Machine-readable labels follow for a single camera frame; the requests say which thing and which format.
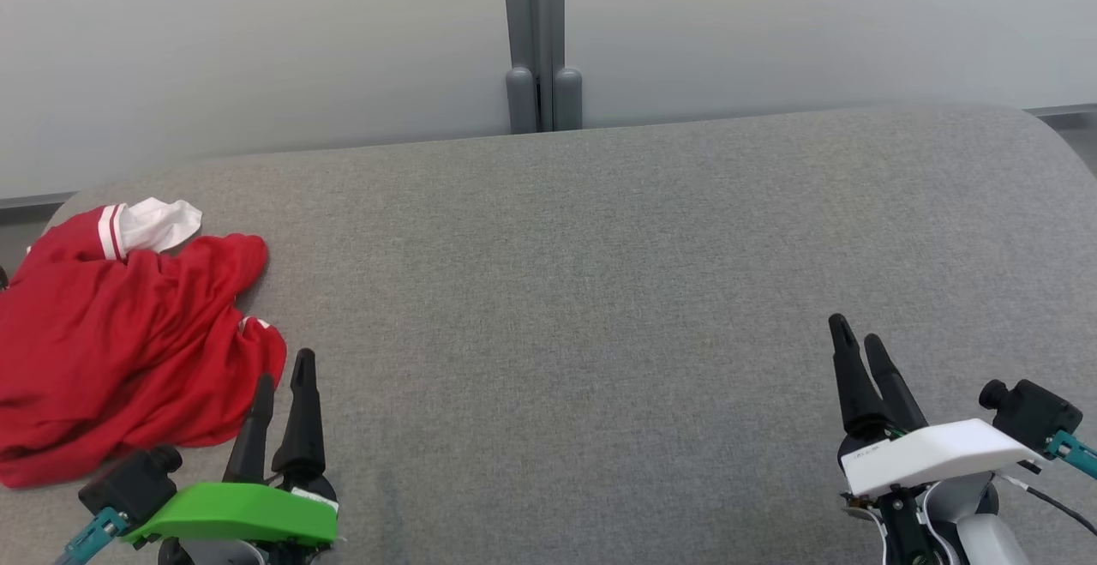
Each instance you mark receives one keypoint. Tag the teal right camera connector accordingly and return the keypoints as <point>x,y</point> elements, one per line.
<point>1076,452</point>

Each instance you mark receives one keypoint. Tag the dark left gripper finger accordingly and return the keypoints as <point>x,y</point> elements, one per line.
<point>250,453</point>
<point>302,436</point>

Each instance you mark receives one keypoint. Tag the red jersey shirt number 23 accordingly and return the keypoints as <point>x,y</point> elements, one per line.
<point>128,256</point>

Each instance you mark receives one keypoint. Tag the red shorts white trim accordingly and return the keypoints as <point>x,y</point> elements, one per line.
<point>128,402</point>

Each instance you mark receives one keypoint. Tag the teal left camera connector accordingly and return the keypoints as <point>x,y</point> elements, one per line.
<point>90,535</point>

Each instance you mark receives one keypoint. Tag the grey partition bottom rail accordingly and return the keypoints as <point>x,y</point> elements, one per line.
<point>1063,111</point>
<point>34,201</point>

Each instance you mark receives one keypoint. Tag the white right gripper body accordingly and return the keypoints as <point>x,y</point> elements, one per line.
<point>934,453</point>

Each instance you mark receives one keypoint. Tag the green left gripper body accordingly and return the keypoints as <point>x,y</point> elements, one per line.
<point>240,513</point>

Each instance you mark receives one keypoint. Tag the teal camera connector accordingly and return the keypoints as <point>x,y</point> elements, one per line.
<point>1076,452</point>
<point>90,535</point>

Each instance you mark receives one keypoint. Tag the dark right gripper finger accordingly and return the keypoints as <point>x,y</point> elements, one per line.
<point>900,406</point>
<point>857,402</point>

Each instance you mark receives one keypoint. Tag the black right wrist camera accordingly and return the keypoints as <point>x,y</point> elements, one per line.
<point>1033,415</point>

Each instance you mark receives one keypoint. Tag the grey partition post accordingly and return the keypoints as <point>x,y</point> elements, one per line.
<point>566,33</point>
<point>519,33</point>

